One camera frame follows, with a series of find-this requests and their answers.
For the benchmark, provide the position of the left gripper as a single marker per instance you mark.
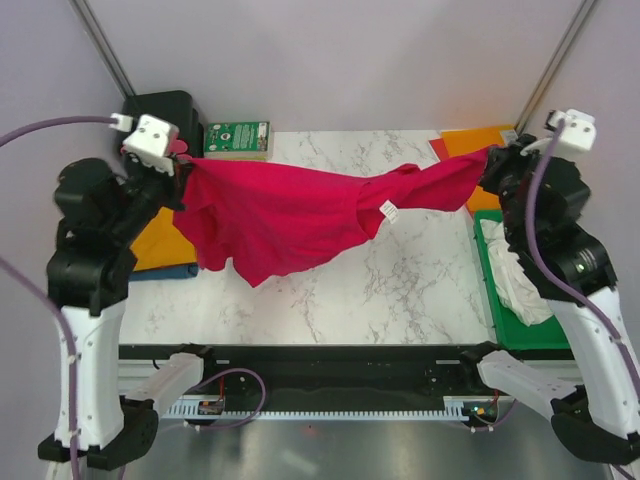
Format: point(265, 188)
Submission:
point(178, 181)

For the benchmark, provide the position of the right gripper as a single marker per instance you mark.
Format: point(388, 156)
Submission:
point(500, 156)

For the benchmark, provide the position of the magenta t shirt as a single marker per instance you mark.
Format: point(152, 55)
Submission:
point(271, 219)

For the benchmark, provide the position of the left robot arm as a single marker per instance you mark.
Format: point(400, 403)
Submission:
point(88, 285)

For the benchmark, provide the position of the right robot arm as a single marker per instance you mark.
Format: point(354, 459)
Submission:
point(541, 196)

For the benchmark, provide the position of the yellow folded t shirt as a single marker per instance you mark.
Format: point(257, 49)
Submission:
point(161, 245)

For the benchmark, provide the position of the red plastic folder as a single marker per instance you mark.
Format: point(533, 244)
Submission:
point(439, 148)

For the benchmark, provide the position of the blue folded t shirt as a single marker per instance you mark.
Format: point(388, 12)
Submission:
point(176, 272)

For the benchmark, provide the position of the black pink drawer organizer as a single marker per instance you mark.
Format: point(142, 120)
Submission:
point(176, 107)

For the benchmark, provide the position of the green white box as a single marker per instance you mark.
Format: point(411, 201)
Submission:
point(238, 141)

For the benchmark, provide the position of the white crumpled t shirt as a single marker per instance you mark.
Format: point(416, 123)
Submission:
point(514, 289)

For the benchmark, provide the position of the green plastic tray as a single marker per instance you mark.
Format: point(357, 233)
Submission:
point(509, 331)

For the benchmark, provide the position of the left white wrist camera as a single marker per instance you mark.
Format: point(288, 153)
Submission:
point(148, 140)

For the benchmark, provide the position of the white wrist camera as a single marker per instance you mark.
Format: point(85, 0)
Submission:
point(578, 134)
point(148, 140)

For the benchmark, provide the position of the right aluminium corner post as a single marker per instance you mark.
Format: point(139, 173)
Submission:
point(576, 27)

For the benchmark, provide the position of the aluminium corner post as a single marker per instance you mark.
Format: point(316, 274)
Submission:
point(576, 27)
point(96, 34)

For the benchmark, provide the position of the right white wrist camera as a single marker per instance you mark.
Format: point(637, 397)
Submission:
point(578, 134)

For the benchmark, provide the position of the left aluminium corner post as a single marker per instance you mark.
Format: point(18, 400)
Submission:
point(96, 34)

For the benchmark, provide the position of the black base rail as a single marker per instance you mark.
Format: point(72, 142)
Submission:
point(342, 379)

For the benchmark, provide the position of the white cable duct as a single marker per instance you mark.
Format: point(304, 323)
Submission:
point(200, 408)

